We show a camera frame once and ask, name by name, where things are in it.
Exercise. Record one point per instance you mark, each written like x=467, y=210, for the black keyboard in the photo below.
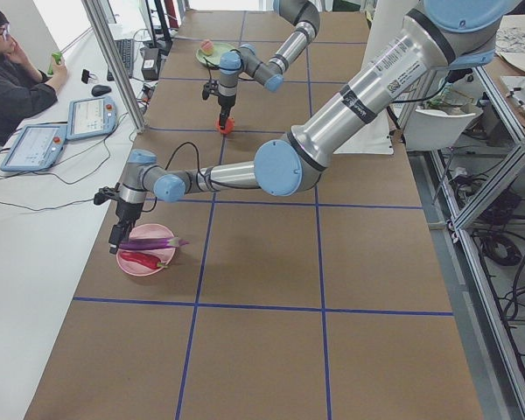
x=125, y=48

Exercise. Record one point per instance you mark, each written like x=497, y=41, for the purple eggplant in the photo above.
x=153, y=243

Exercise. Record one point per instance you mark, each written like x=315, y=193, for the black power adapter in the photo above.
x=151, y=64

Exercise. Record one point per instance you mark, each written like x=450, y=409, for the red chili pepper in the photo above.
x=147, y=260

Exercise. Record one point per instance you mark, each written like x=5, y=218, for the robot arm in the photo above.
x=234, y=62
x=434, y=35

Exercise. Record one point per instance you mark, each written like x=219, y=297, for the yellow pink peach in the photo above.
x=207, y=47

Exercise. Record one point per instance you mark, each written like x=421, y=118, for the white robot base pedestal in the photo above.
x=392, y=63

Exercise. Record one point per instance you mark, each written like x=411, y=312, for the white bucket seat right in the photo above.
x=430, y=129

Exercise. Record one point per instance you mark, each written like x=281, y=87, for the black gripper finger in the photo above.
x=120, y=233
x=223, y=118

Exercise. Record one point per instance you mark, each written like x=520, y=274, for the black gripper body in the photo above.
x=225, y=101
x=125, y=213

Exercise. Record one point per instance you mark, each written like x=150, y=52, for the seated person black shirt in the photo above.
x=25, y=91

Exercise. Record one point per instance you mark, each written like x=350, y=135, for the teach pendant tablet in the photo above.
x=36, y=148
x=91, y=117

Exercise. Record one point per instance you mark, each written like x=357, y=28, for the pink plate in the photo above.
x=148, y=231

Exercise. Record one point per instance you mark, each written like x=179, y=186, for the red yellow pomegranate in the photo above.
x=227, y=127

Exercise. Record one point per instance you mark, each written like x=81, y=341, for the light green plate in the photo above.
x=213, y=60

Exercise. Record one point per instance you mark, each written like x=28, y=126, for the far teach pendant tablet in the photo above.
x=91, y=117

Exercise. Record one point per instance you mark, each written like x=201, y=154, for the black computer mouse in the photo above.
x=99, y=90

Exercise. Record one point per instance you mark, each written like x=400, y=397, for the aluminium frame post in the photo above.
x=100, y=25

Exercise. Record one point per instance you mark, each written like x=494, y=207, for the near teach pendant tablet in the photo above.
x=36, y=148

